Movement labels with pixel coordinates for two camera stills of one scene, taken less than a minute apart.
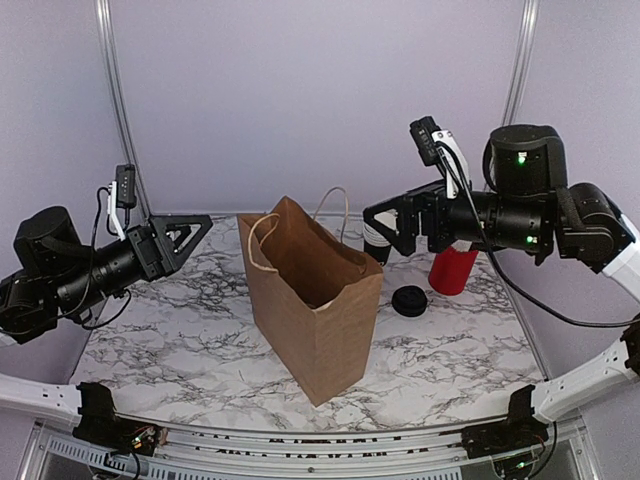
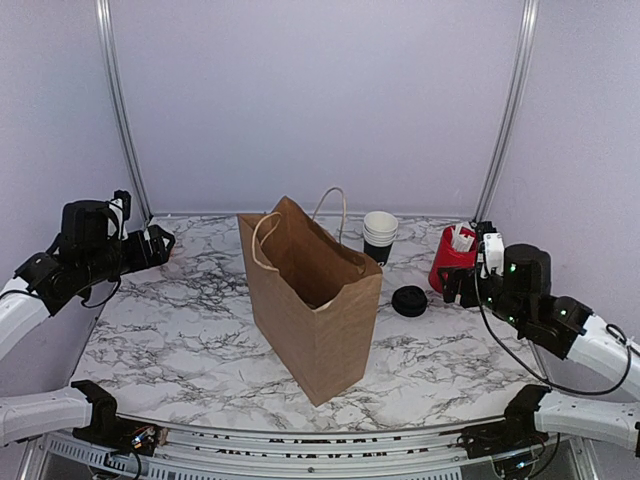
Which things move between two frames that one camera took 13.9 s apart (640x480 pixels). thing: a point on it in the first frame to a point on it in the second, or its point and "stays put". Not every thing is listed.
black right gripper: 433,200 to 452,287
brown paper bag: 313,299 stays put
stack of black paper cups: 375,244 stays put
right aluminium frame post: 523,58 stays put
